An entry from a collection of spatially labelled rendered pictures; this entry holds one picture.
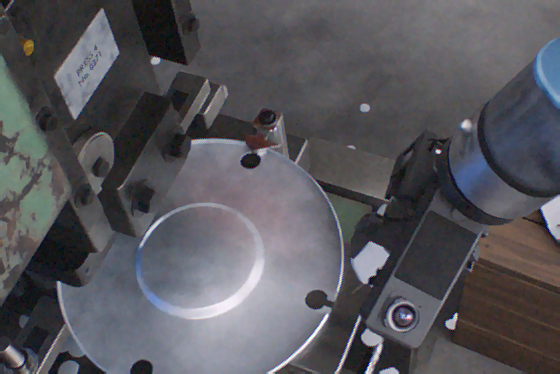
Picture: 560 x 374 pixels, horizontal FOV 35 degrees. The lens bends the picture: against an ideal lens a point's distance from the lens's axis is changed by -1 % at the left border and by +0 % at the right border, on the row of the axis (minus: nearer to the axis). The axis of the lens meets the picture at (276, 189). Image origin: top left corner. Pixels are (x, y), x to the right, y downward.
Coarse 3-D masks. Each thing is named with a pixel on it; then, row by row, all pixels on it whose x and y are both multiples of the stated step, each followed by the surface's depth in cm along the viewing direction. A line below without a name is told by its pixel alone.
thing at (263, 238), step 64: (192, 192) 93; (256, 192) 92; (320, 192) 91; (128, 256) 89; (192, 256) 88; (256, 256) 87; (320, 256) 87; (64, 320) 86; (128, 320) 86; (192, 320) 85; (256, 320) 84; (320, 320) 84
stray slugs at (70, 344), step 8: (24, 320) 95; (368, 336) 97; (376, 336) 97; (64, 344) 93; (72, 344) 93; (368, 344) 96; (72, 352) 92; (80, 352) 92; (64, 368) 92; (72, 368) 91; (392, 368) 94
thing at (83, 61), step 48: (0, 0) 56; (48, 0) 59; (96, 0) 65; (48, 48) 61; (96, 48) 66; (144, 48) 74; (48, 96) 62; (96, 96) 69; (144, 96) 75; (96, 144) 68; (144, 144) 73; (96, 192) 71; (144, 192) 74; (96, 240) 76
